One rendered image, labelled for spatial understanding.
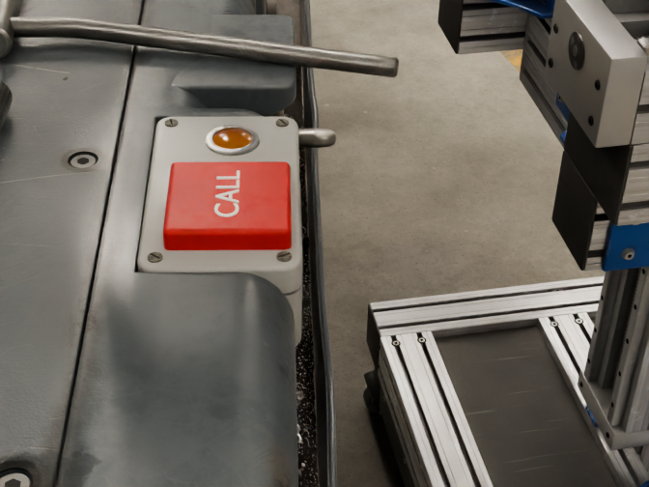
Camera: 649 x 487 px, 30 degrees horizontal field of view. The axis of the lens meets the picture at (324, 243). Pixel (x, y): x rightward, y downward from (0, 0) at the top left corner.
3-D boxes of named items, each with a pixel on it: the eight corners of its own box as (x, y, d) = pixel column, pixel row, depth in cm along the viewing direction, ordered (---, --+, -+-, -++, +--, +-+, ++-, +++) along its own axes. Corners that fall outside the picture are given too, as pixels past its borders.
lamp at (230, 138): (252, 159, 64) (252, 147, 63) (211, 159, 64) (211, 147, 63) (252, 137, 65) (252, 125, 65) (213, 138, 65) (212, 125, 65)
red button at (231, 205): (291, 265, 58) (292, 230, 56) (164, 265, 57) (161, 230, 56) (290, 191, 62) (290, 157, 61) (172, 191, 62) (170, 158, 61)
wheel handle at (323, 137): (336, 151, 168) (337, 134, 167) (279, 151, 168) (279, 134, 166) (335, 140, 170) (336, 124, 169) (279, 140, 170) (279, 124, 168)
